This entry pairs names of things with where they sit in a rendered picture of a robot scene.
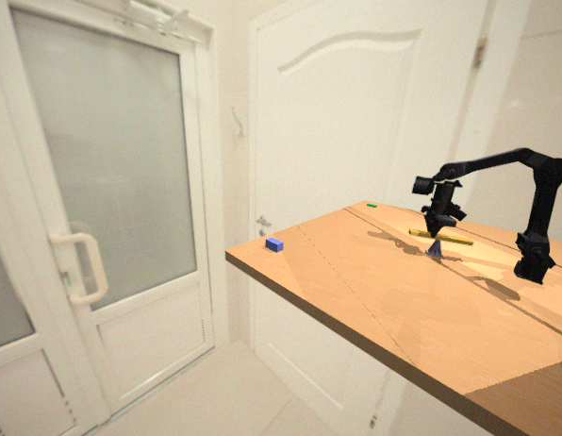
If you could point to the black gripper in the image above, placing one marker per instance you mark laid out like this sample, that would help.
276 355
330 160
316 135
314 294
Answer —
434 218

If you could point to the yellow bar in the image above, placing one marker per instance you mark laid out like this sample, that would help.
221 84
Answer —
440 237

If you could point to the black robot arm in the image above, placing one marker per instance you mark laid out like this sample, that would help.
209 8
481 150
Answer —
534 241

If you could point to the blue rectangular block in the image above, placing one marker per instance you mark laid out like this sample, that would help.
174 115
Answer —
274 245

